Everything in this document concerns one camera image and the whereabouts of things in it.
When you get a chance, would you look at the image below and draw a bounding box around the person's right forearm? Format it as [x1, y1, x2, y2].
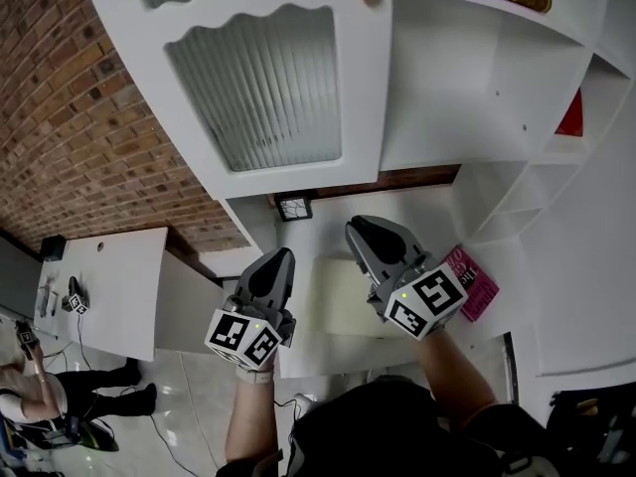
[416, 328, 498, 429]

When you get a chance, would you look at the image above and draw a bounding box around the spare hand-held gripper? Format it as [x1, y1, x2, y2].
[62, 275, 90, 316]
[14, 318, 41, 362]

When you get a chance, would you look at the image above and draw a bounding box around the red book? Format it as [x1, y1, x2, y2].
[555, 86, 585, 137]

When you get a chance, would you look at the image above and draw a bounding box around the white desk with hutch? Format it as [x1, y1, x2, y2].
[218, 0, 636, 257]

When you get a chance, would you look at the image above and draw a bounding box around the black framed picture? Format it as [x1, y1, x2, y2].
[273, 192, 315, 223]

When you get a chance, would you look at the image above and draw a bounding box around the thin black cable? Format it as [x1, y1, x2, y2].
[77, 313, 93, 372]

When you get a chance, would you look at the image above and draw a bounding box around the plain white side desk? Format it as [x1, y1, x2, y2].
[37, 226, 225, 362]

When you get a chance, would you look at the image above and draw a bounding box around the person's left forearm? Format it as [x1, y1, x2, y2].
[224, 365, 279, 466]

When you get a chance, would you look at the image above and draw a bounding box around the black bag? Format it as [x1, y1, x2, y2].
[546, 388, 636, 466]

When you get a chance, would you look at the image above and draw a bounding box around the white wristband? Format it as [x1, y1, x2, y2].
[235, 364, 275, 385]

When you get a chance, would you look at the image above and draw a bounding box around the pink book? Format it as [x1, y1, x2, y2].
[441, 245, 501, 323]

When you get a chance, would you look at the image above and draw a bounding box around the person's black clothing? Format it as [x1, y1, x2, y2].
[216, 375, 562, 477]

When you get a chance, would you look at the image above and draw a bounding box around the cream desk mat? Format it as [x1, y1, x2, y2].
[312, 255, 398, 340]

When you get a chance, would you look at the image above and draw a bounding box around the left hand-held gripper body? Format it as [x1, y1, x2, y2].
[204, 295, 298, 371]

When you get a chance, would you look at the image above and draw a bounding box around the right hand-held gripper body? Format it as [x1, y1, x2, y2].
[367, 253, 469, 341]

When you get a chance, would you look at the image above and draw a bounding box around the small black box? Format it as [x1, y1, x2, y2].
[39, 235, 68, 261]

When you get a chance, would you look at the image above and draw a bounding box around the white cabinet glass door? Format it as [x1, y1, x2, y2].
[79, 0, 394, 201]

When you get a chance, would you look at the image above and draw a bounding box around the person's white left shoe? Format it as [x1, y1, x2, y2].
[292, 393, 319, 419]

